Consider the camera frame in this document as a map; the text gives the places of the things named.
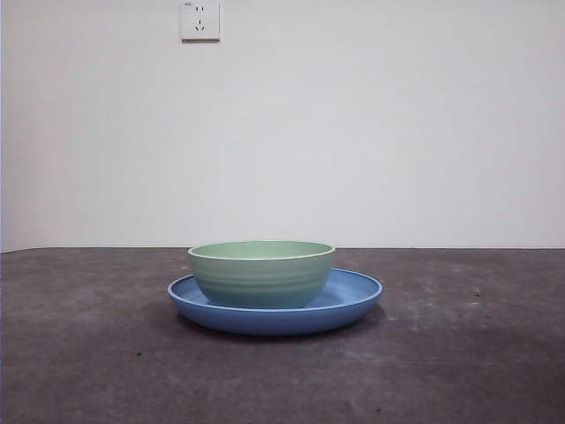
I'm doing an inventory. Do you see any green ribbed bowl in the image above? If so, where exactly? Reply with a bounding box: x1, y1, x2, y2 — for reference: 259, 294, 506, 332
186, 239, 336, 309

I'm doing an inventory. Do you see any white wall socket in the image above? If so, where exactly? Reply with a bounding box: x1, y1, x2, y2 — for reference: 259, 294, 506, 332
180, 0, 222, 44

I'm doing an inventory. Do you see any blue plate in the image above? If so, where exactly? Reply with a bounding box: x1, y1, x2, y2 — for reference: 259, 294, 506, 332
166, 267, 384, 336

